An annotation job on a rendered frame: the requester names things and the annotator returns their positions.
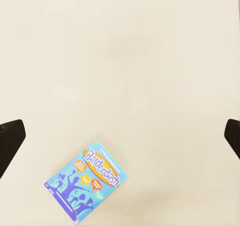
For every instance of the bed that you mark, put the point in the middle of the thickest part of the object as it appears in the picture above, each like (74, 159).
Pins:
(154, 80)

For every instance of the board game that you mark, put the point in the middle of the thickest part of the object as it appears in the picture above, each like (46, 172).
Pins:
(86, 181)

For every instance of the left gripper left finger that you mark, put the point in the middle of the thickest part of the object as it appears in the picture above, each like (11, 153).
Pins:
(12, 135)

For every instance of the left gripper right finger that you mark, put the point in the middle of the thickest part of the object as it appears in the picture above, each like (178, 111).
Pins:
(232, 135)

